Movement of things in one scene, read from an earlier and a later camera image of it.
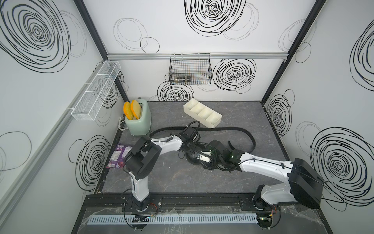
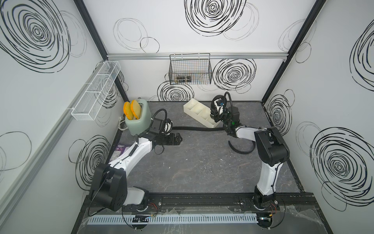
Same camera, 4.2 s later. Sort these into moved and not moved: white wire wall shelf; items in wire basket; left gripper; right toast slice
Moved: left gripper
Not moved: white wire wall shelf; right toast slice; items in wire basket
